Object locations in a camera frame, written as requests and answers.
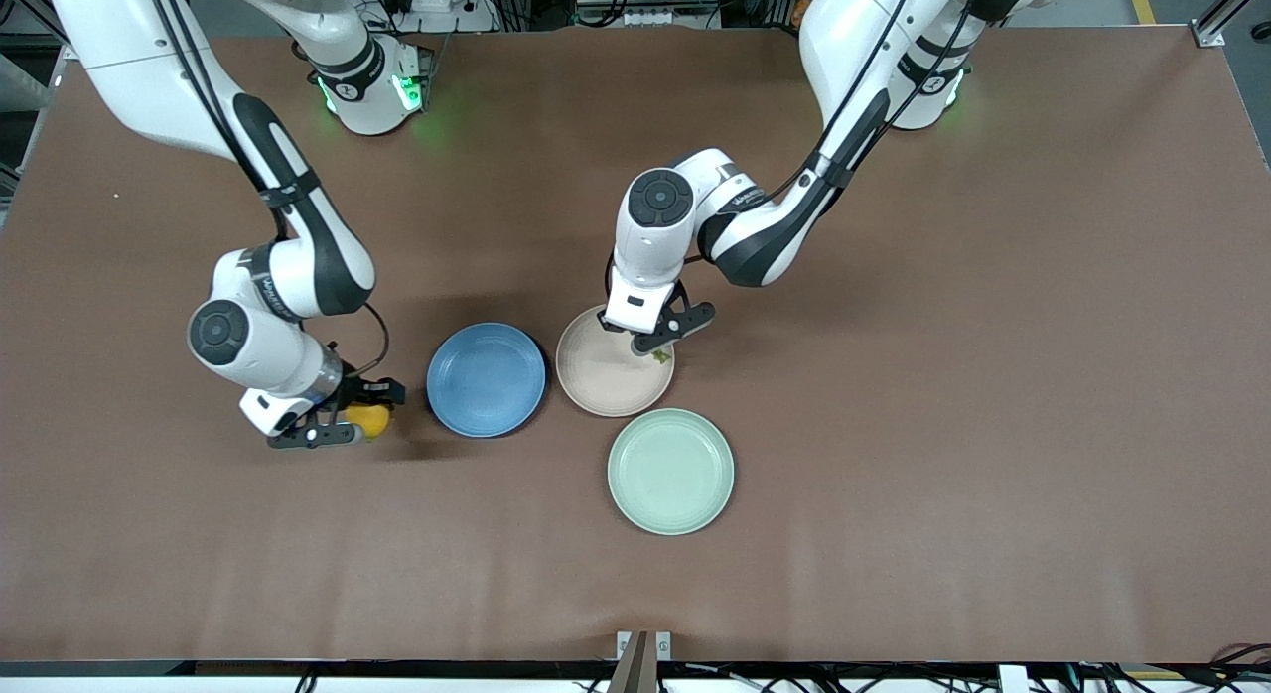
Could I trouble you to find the blue round plate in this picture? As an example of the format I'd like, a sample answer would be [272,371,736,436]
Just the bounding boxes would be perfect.
[426,322,547,439]

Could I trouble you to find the metal bracket at table edge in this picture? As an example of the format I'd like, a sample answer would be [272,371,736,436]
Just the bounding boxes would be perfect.
[616,630,673,693]

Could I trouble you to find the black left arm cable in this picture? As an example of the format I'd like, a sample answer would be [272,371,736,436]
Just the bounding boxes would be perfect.
[604,0,984,317]

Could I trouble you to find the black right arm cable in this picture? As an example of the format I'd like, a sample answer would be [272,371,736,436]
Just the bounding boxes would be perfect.
[144,0,390,378]

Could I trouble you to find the beige pink round plate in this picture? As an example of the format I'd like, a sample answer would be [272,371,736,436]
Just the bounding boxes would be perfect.
[555,303,676,418]

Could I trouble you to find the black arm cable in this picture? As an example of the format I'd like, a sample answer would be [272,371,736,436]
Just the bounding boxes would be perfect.
[604,0,984,317]
[144,0,390,378]

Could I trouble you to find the pale green round plate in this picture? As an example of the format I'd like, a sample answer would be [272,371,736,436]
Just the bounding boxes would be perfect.
[607,407,736,536]

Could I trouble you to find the yellow lemon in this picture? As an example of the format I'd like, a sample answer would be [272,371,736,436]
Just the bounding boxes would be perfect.
[346,403,392,442]

